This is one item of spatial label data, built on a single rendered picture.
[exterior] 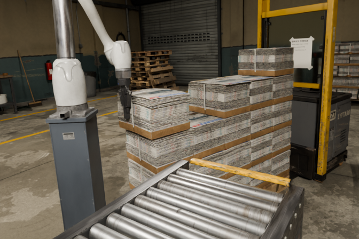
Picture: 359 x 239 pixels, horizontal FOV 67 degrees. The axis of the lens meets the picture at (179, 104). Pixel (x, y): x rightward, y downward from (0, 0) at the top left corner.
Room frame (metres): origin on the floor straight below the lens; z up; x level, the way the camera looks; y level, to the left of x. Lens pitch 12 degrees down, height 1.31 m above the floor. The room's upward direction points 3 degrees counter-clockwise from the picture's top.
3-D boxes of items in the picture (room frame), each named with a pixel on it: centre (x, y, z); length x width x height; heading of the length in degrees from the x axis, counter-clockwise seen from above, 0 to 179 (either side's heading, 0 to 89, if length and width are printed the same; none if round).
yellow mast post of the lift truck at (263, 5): (2.93, -0.91, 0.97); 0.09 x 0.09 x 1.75; 38
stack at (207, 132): (1.96, -0.20, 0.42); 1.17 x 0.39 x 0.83; 128
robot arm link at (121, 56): (1.58, 0.32, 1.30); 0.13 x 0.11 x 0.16; 23
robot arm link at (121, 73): (1.57, 0.31, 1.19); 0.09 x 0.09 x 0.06
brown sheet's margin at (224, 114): (2.04, -0.30, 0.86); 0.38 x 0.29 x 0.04; 39
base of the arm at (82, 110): (1.40, 0.57, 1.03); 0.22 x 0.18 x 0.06; 179
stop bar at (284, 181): (1.05, -0.22, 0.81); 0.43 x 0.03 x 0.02; 55
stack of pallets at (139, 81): (8.68, 0.89, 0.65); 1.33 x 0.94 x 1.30; 149
